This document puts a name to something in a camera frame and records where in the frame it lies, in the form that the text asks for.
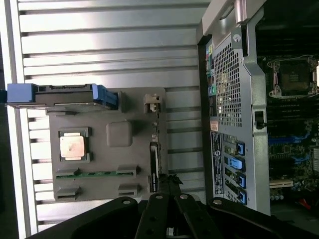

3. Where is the green motherboard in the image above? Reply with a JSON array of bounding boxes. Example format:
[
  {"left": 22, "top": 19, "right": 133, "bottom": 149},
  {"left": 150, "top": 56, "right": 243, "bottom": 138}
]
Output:
[{"left": 256, "top": 56, "right": 319, "bottom": 209}]

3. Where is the CPU socket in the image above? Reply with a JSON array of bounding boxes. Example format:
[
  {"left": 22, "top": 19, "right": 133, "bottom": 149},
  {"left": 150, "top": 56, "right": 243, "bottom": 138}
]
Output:
[{"left": 267, "top": 56, "right": 319, "bottom": 98}]

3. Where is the blue expansion slot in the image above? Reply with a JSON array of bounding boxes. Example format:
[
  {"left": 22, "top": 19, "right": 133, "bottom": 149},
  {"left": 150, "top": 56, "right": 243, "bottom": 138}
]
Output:
[{"left": 268, "top": 134, "right": 312, "bottom": 146}]

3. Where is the green RAM stick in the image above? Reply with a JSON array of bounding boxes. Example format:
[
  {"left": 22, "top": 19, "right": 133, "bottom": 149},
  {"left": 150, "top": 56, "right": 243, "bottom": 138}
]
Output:
[{"left": 55, "top": 170, "right": 138, "bottom": 179}]

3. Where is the hard disk with blue bracket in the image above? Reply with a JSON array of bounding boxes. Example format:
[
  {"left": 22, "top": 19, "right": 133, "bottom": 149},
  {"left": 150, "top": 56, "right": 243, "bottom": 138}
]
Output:
[{"left": 6, "top": 83, "right": 119, "bottom": 112}]

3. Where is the grey parts rack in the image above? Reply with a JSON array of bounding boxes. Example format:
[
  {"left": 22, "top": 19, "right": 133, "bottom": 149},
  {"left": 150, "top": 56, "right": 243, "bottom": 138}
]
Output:
[{"left": 46, "top": 86, "right": 170, "bottom": 202}]

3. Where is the open dark grey PC case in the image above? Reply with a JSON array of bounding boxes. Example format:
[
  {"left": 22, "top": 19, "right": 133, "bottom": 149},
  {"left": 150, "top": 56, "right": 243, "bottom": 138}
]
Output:
[{"left": 196, "top": 0, "right": 319, "bottom": 220}]

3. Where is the white expansion slot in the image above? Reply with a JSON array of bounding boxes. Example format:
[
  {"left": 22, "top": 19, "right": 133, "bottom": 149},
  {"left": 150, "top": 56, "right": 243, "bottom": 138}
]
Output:
[{"left": 270, "top": 179, "right": 294, "bottom": 189}]

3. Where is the silver CPU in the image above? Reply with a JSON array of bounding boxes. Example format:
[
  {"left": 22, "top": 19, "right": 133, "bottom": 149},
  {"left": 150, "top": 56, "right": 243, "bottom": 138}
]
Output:
[{"left": 59, "top": 131, "right": 87, "bottom": 159}]

